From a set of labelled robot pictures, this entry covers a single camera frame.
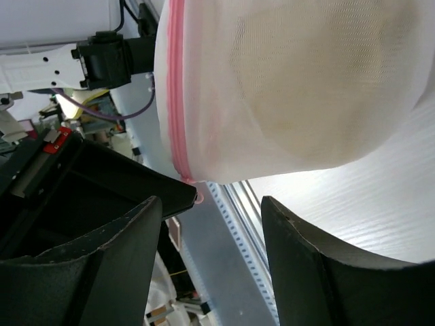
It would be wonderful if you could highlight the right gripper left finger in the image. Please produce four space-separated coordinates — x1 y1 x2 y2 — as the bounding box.
1 196 162 325

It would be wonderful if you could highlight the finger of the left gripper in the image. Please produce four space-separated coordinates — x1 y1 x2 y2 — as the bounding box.
1 131 198 258

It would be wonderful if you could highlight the slotted cable duct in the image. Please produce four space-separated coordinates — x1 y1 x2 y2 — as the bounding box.
207 182 280 325

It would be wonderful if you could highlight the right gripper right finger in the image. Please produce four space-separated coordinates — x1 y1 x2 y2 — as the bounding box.
261 196 434 325

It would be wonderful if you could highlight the aluminium rail front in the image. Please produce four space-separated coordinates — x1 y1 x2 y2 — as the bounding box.
224 181 269 270

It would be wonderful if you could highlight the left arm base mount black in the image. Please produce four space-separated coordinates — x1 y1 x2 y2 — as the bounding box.
137 3 158 37

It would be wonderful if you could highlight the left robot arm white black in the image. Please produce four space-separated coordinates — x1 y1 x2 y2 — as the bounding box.
1 32 198 261

